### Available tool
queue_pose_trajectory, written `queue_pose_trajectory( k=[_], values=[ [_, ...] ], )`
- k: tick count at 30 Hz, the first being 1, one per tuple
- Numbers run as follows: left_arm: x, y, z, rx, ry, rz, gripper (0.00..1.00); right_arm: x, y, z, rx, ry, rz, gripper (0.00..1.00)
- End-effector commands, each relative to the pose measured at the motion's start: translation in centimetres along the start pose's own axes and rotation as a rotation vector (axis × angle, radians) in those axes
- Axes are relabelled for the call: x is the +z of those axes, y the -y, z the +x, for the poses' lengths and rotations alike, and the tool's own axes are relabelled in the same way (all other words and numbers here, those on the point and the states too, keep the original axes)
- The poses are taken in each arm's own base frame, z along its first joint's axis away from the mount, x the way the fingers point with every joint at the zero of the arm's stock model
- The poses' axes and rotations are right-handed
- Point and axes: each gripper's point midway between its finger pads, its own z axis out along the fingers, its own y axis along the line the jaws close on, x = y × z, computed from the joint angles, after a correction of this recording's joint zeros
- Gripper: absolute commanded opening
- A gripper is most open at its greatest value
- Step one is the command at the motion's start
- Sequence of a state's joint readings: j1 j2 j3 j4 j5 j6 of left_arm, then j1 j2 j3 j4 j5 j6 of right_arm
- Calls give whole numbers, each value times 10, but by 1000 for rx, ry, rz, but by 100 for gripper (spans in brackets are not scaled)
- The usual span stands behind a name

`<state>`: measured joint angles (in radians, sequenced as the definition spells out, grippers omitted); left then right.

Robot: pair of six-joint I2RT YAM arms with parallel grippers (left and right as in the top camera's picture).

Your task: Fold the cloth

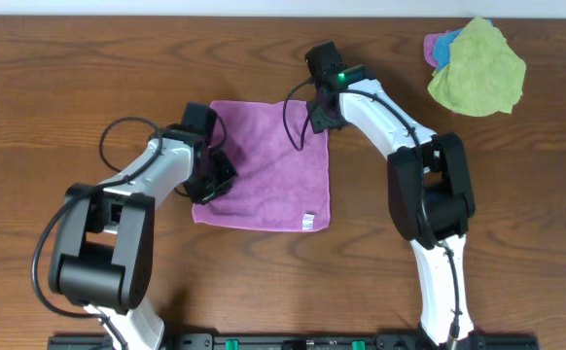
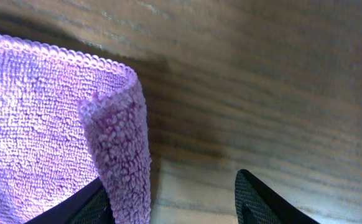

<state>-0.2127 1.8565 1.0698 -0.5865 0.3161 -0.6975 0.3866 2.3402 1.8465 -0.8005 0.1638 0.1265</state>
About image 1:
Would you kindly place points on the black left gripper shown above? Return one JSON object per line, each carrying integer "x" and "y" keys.
{"x": 201, "y": 193}

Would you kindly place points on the green microfiber cloth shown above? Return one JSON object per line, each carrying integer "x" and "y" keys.
{"x": 483, "y": 75}

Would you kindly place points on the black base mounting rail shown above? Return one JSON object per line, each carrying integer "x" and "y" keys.
{"x": 381, "y": 341}

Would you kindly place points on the blue microfiber cloth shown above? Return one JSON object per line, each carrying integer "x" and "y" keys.
{"x": 442, "y": 50}

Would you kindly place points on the purple microfiber cloth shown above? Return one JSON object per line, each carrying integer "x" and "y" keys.
{"x": 277, "y": 188}

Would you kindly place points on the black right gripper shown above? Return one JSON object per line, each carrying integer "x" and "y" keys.
{"x": 318, "y": 123}

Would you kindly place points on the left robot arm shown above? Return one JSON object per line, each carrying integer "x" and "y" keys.
{"x": 102, "y": 256}

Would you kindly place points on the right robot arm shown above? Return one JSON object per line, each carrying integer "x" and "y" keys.
{"x": 430, "y": 194}

